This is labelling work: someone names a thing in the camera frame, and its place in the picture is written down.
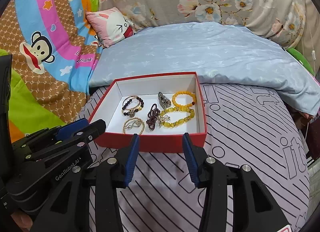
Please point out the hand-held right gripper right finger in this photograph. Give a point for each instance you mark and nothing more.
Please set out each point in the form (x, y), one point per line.
(190, 157)

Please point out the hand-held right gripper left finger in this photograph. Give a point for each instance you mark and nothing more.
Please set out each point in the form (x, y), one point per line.
(132, 157)

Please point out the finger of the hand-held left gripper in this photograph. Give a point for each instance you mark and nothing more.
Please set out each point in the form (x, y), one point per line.
(72, 127)
(92, 132)

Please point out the silver charm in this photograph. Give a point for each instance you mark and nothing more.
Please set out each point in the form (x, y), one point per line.
(163, 119)

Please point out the grey silver pendant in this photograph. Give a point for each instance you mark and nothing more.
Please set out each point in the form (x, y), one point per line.
(163, 101)

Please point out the red jewelry box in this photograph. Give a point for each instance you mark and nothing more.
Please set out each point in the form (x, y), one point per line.
(140, 89)

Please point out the person's left hand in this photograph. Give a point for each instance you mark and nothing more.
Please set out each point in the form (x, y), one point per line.
(23, 223)

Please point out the thin gold bangle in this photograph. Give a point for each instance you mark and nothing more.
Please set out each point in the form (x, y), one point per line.
(135, 96)

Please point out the colourful cartoon blanket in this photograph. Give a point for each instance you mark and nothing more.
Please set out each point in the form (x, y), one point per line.
(50, 72)

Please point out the grey striped bedsheet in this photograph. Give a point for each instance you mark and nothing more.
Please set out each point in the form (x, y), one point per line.
(250, 134)

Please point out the light blue quilt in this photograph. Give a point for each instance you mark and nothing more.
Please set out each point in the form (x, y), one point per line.
(200, 52)

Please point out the pink cartoon pillow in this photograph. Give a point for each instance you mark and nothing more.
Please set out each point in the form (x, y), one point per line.
(110, 27)

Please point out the green plastic stool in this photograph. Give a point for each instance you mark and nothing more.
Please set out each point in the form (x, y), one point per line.
(300, 59)

